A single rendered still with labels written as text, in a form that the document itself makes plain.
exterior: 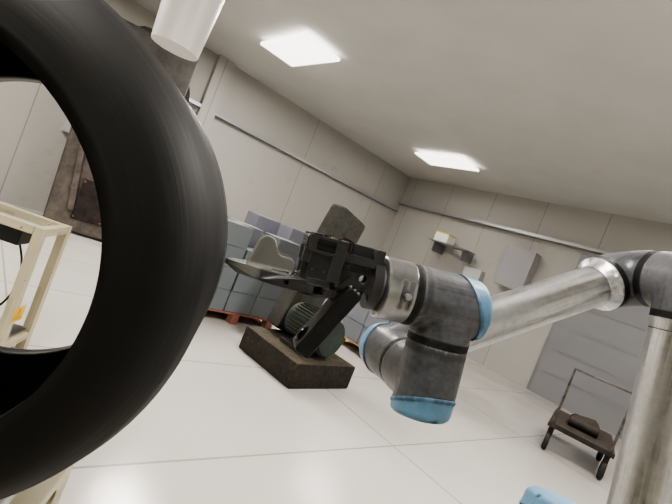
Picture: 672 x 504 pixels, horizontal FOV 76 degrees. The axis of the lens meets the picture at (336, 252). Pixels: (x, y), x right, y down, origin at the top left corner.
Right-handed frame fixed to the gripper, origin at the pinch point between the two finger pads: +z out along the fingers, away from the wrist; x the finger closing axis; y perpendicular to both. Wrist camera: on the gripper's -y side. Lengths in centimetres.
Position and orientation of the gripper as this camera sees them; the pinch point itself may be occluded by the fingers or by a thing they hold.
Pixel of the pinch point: (233, 267)
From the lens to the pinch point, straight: 59.5
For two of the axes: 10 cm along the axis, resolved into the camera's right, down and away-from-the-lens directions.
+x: 1.7, 1.0, -9.8
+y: 2.5, -9.7, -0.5
